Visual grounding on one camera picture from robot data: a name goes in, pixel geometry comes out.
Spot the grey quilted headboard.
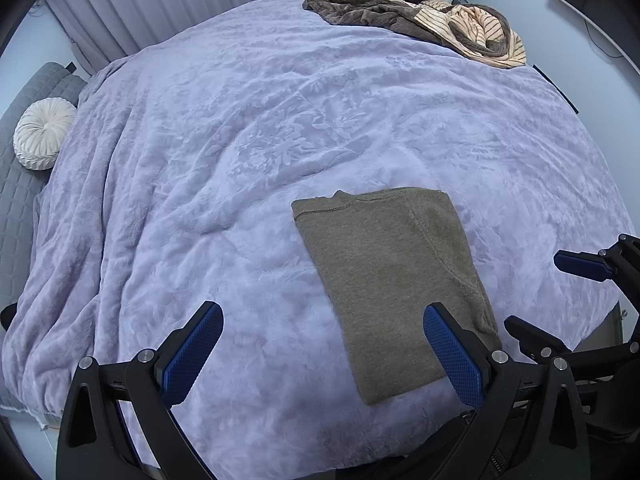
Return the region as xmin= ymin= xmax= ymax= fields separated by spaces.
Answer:
xmin=0 ymin=62 xmax=90 ymax=311

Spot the white round pleated pillow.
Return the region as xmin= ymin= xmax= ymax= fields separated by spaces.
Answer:
xmin=13 ymin=98 xmax=79 ymax=171

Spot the beige cabinet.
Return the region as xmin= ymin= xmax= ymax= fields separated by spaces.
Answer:
xmin=575 ymin=300 xmax=639 ymax=354

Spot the olive brown knit sweater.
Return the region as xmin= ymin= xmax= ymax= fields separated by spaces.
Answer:
xmin=291 ymin=188 xmax=503 ymax=407

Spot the black cable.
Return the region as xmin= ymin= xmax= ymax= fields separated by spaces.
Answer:
xmin=584 ymin=19 xmax=624 ymax=59

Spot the brown fleece striped robe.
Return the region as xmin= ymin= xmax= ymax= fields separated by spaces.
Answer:
xmin=302 ymin=0 xmax=527 ymax=70

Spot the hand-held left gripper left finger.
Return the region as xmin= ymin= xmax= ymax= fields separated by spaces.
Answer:
xmin=56 ymin=301 xmax=224 ymax=480

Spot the lavender fleece blanket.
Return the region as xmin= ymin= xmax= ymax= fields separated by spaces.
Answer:
xmin=0 ymin=0 xmax=637 ymax=477

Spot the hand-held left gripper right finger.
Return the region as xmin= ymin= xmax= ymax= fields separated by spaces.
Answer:
xmin=423 ymin=302 xmax=592 ymax=480

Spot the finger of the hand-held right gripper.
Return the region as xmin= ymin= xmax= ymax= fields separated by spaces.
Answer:
xmin=553 ymin=234 xmax=640 ymax=283
xmin=504 ymin=314 xmax=574 ymax=362

